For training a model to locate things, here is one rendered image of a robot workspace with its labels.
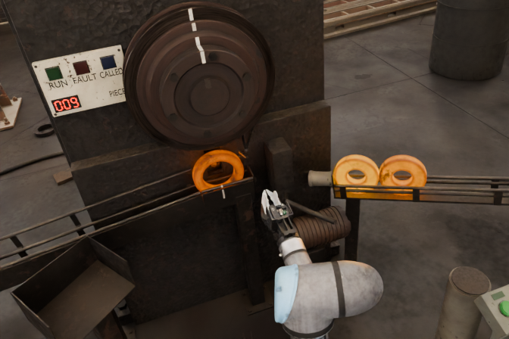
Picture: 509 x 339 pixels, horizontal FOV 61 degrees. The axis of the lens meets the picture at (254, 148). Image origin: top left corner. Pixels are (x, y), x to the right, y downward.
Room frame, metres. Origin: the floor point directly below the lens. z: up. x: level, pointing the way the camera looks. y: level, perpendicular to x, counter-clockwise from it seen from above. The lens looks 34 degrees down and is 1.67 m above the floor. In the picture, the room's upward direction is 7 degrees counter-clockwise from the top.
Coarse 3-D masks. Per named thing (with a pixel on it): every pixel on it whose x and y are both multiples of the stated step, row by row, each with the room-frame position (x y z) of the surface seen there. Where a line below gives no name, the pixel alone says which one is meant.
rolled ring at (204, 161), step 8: (208, 152) 1.25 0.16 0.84; (216, 152) 1.24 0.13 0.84; (224, 152) 1.24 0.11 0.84; (232, 152) 1.26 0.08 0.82; (200, 160) 1.23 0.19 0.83; (208, 160) 1.22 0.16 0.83; (216, 160) 1.22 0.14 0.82; (224, 160) 1.23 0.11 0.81; (232, 160) 1.24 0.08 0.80; (240, 160) 1.25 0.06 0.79; (200, 168) 1.21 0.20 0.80; (240, 168) 1.24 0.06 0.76; (192, 176) 1.22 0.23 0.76; (200, 176) 1.21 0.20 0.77; (232, 176) 1.26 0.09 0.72; (240, 176) 1.24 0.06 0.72; (200, 184) 1.21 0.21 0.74; (208, 184) 1.24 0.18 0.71
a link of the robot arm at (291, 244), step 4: (288, 240) 0.89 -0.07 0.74; (292, 240) 0.89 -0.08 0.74; (296, 240) 0.89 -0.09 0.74; (300, 240) 0.89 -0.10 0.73; (280, 244) 0.89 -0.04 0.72; (284, 244) 0.88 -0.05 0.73; (288, 244) 0.88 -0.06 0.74; (292, 244) 0.87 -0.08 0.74; (296, 244) 0.87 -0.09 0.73; (300, 244) 0.88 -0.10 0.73; (280, 248) 0.88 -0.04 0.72; (284, 248) 0.87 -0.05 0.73; (288, 248) 0.87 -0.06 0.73; (292, 248) 0.86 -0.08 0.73; (296, 248) 0.86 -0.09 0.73; (300, 248) 0.86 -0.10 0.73; (304, 248) 0.87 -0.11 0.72; (280, 252) 0.88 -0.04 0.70; (284, 252) 0.86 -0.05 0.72; (288, 252) 0.86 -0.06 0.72; (280, 256) 0.87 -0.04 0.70; (284, 256) 0.86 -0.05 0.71
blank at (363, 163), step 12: (348, 156) 1.22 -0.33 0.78; (360, 156) 1.20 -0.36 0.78; (336, 168) 1.21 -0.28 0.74; (348, 168) 1.19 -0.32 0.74; (360, 168) 1.18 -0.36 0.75; (372, 168) 1.16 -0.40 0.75; (336, 180) 1.21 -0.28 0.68; (348, 180) 1.19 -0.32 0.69; (360, 180) 1.20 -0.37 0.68; (372, 180) 1.16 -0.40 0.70; (360, 192) 1.18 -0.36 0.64
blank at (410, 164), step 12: (396, 156) 1.16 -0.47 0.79; (408, 156) 1.15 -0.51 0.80; (384, 168) 1.15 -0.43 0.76; (396, 168) 1.14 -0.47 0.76; (408, 168) 1.12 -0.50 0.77; (420, 168) 1.11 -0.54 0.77; (384, 180) 1.15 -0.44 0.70; (396, 180) 1.15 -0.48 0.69; (408, 180) 1.14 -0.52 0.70; (420, 180) 1.11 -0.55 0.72
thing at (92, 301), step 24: (48, 264) 0.93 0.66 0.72; (72, 264) 0.97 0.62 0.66; (96, 264) 1.01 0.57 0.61; (120, 264) 0.93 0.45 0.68; (24, 288) 0.86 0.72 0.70; (48, 288) 0.90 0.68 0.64; (72, 288) 0.93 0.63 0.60; (96, 288) 0.91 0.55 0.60; (120, 288) 0.90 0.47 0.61; (24, 312) 0.82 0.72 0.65; (48, 312) 0.85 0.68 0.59; (72, 312) 0.84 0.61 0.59; (96, 312) 0.83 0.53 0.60; (48, 336) 0.74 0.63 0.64; (72, 336) 0.76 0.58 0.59; (96, 336) 0.87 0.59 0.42; (120, 336) 0.88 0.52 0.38
